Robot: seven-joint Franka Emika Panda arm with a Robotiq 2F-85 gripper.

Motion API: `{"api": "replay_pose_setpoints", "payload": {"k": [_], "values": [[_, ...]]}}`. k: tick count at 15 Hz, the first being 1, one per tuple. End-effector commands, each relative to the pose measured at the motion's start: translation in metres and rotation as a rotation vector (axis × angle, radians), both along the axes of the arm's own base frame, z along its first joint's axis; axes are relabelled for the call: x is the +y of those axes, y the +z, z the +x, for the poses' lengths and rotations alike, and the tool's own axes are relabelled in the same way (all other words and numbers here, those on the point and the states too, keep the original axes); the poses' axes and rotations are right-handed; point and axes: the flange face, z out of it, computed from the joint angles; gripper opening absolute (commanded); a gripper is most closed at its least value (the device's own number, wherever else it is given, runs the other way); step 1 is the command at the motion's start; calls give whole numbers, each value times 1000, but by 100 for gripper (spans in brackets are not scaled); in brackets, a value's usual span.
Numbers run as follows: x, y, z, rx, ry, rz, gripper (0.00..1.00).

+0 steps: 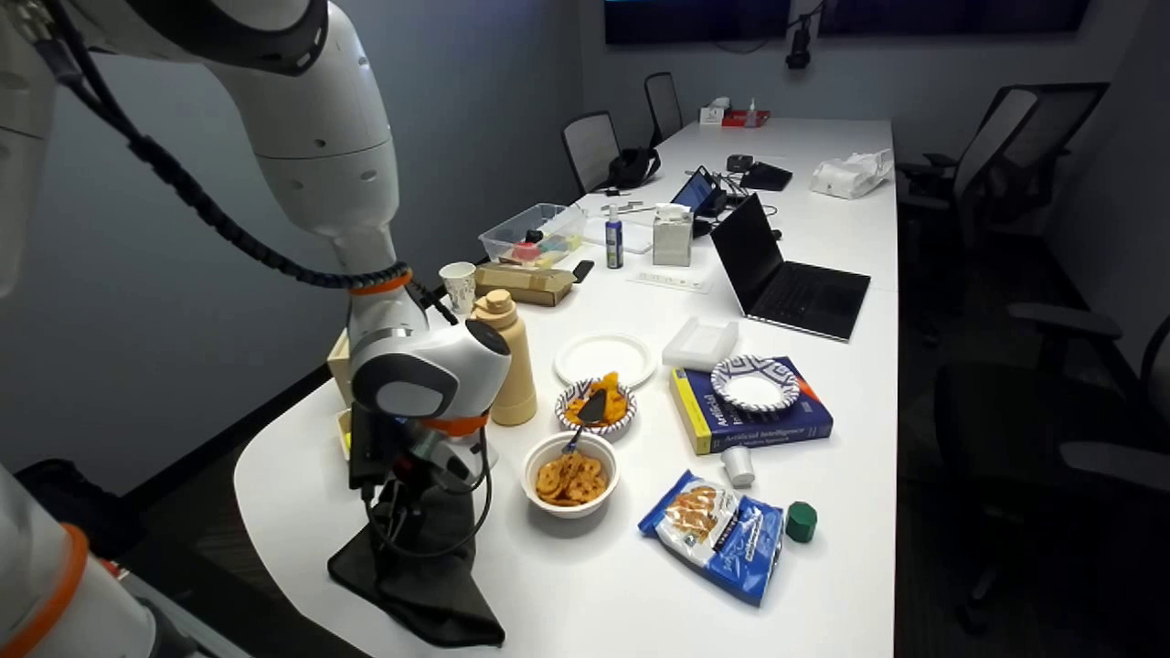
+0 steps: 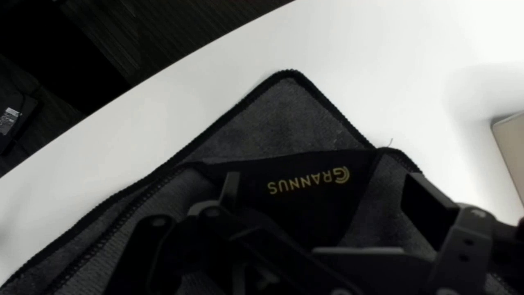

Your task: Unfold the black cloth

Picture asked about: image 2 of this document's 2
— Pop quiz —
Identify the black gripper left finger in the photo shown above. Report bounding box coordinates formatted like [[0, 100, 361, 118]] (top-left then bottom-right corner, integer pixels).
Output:
[[105, 170, 364, 295]]

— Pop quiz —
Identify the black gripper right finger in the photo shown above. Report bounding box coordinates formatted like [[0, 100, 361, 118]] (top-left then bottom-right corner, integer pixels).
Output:
[[401, 170, 524, 295]]

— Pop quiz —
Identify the black microfibre cloth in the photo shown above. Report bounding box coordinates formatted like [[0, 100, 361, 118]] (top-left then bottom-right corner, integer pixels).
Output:
[[0, 69, 518, 295]]

